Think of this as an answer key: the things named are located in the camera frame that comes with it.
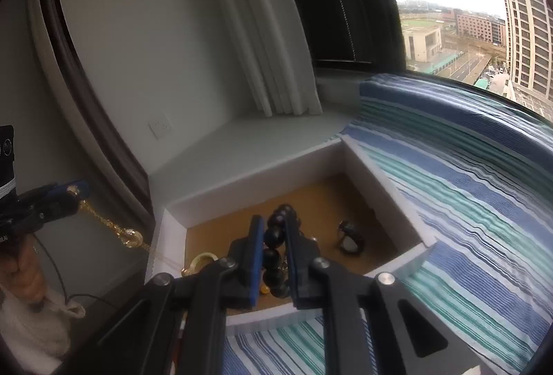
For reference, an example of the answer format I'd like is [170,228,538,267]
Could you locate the blue green striped blanket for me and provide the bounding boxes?
[225,73,553,375]

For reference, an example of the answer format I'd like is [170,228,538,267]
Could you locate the gold chain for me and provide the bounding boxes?
[69,185,152,250]

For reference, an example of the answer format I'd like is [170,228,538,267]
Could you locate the thin black cable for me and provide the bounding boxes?
[32,234,117,311]

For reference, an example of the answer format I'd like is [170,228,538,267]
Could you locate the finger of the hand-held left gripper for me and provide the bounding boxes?
[24,194,82,225]
[41,180,91,198]

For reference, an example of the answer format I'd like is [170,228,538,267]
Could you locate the black strap watch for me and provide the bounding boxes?
[336,219,366,257]

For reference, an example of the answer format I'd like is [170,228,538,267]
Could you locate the white wall outlet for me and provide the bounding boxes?
[148,113,172,139]

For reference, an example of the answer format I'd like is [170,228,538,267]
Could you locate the brown wooden bead bracelet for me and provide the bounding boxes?
[259,204,303,300]

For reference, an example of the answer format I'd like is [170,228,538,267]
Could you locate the person's left forearm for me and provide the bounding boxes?
[0,289,85,371]

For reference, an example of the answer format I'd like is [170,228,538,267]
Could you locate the white rectangular box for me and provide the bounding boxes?
[144,136,437,337]

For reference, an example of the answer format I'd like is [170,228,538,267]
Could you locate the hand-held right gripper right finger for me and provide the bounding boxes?
[283,216,482,375]

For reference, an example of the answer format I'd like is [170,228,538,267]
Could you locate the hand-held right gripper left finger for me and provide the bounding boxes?
[56,214,265,375]

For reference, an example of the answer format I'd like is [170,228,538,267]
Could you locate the person's left hand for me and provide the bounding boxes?
[0,234,47,307]

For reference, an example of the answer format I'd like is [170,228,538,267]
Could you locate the white curtain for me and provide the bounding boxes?
[196,0,322,116]

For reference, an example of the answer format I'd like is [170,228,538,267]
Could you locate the dark brown wooden trim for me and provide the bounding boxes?
[35,0,156,220]

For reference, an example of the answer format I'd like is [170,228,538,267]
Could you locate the pale jade bangle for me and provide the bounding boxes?
[190,253,219,274]

